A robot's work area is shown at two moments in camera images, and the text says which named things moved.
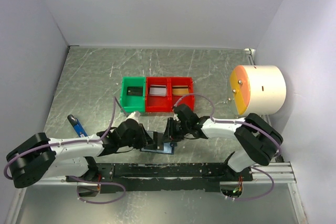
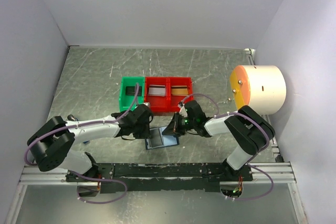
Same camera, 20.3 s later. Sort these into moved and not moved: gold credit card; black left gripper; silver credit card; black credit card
Moved: black left gripper
Not moved: black credit card; gold credit card; silver credit card
